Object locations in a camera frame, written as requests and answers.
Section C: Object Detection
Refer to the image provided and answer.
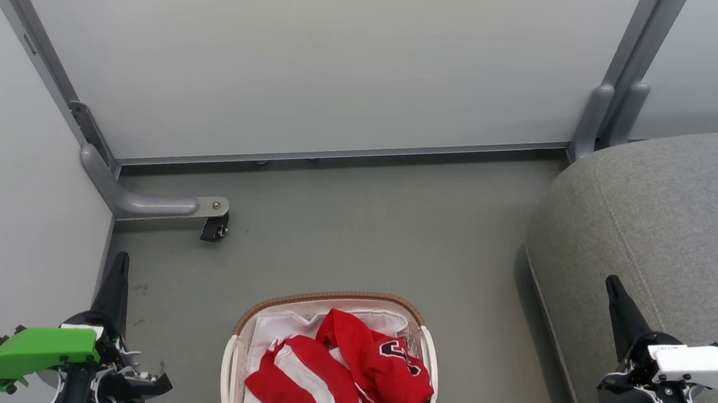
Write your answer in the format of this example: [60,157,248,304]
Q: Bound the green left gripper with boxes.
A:
[0,243,133,400]

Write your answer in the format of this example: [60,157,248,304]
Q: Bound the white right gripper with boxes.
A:
[598,274,718,388]

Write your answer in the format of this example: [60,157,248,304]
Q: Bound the red shorts with white stripes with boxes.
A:
[244,332,366,403]

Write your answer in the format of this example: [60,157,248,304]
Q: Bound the red jersey with black lettering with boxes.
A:
[310,307,440,403]

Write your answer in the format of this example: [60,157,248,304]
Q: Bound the grey fabric sofa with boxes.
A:
[512,114,718,403]

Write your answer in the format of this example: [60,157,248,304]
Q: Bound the grey curved partition foot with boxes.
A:
[76,142,235,228]

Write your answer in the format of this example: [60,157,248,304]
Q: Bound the black caster wheel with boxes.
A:
[199,209,231,244]

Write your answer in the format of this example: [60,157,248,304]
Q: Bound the white laundry basket brown rim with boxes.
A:
[219,282,446,403]

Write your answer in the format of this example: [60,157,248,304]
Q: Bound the white partition panel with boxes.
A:
[628,0,718,146]
[0,0,130,403]
[0,0,642,201]

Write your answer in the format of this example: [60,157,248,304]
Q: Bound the white fabric basket liner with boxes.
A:
[243,300,412,403]

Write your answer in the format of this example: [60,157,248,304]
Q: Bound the grey upright partition foot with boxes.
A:
[566,81,615,165]
[608,78,652,150]

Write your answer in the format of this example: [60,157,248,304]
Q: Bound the grey partition post with brackets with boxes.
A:
[0,0,130,176]

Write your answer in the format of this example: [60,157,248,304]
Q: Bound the grey plain partition post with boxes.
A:
[593,0,690,155]

